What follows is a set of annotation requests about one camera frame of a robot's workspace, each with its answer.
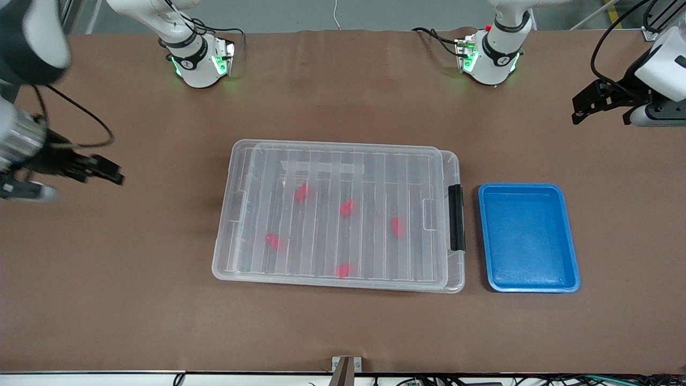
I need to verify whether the black left arm base cable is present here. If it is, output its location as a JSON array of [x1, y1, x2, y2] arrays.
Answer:
[[412, 27, 463, 57]]

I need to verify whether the clear plastic storage box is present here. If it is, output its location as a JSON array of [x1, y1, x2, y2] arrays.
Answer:
[[232, 140, 466, 294]]

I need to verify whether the black right arm base cable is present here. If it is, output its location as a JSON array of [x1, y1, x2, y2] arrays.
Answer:
[[190, 26, 245, 43]]

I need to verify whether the metal bracket with post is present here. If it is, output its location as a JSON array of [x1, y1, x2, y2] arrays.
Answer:
[[331, 356, 362, 386]]

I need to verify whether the clear ribbed plastic lid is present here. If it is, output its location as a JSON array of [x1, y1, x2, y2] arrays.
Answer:
[[212, 139, 449, 286]]

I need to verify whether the blue plastic tray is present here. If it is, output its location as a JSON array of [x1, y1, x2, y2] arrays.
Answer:
[[478, 183, 581, 294]]

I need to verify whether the black box latch handle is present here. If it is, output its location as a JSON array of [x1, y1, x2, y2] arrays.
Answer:
[[448, 184, 466, 253]]

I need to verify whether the brown table cover sheet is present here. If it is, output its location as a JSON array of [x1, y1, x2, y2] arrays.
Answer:
[[0, 28, 686, 375]]

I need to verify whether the aluminium frame profile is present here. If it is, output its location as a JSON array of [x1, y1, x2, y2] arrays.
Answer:
[[642, 0, 686, 41], [56, 0, 76, 35]]

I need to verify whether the black arm base cable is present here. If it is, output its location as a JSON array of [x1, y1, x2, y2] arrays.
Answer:
[[412, 27, 463, 57], [190, 26, 245, 43]]

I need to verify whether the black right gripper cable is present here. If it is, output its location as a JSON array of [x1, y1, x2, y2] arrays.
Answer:
[[32, 83, 115, 149]]

